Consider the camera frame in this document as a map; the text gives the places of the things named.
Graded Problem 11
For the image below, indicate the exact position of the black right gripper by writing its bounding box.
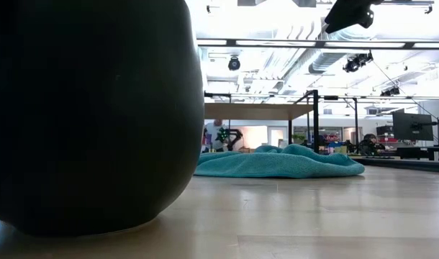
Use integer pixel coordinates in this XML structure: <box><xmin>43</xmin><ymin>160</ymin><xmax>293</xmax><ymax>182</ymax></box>
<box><xmin>323</xmin><ymin>0</ymin><xmax>384</xmax><ymax>35</ymax></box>

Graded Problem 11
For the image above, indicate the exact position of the black overhead rig bar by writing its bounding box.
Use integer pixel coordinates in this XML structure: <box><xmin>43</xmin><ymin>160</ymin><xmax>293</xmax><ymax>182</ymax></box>
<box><xmin>196</xmin><ymin>37</ymin><xmax>439</xmax><ymax>50</ymax></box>

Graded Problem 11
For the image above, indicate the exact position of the large dark monitor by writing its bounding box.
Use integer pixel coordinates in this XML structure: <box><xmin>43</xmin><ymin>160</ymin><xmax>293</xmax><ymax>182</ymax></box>
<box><xmin>392</xmin><ymin>112</ymin><xmax>435</xmax><ymax>142</ymax></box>

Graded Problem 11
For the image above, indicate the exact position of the person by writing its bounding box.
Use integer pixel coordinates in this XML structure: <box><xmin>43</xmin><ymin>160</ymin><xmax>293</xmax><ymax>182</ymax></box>
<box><xmin>204</xmin><ymin>119</ymin><xmax>232</xmax><ymax>153</ymax></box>
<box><xmin>358</xmin><ymin>133</ymin><xmax>386</xmax><ymax>156</ymax></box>

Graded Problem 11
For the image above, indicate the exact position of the blue towel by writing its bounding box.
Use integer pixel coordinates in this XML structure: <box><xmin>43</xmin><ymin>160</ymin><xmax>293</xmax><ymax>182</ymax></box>
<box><xmin>194</xmin><ymin>143</ymin><xmax>366</xmax><ymax>180</ymax></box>

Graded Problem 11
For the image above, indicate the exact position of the small black ceiling camera rig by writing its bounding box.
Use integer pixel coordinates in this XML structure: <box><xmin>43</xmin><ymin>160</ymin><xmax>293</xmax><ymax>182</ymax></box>
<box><xmin>380</xmin><ymin>86</ymin><xmax>401</xmax><ymax>97</ymax></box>

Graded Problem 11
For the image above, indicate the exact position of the black background rig frame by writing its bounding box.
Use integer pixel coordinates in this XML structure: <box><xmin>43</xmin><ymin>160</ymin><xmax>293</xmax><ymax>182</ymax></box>
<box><xmin>322</xmin><ymin>94</ymin><xmax>361</xmax><ymax>154</ymax></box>

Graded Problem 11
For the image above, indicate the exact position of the round black ceiling camera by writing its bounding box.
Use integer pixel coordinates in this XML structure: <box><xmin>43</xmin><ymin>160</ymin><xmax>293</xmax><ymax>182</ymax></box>
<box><xmin>227</xmin><ymin>56</ymin><xmax>242</xmax><ymax>72</ymax></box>

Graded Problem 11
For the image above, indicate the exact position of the wooden shelf black metal frame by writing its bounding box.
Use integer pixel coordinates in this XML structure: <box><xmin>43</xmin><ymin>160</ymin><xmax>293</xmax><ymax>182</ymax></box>
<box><xmin>204</xmin><ymin>88</ymin><xmax>320</xmax><ymax>155</ymax></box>

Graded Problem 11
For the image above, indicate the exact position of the black aluminium table frame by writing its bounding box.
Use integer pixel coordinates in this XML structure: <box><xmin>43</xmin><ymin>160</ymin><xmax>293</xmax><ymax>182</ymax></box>
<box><xmin>350</xmin><ymin>155</ymin><xmax>439</xmax><ymax>174</ymax></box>

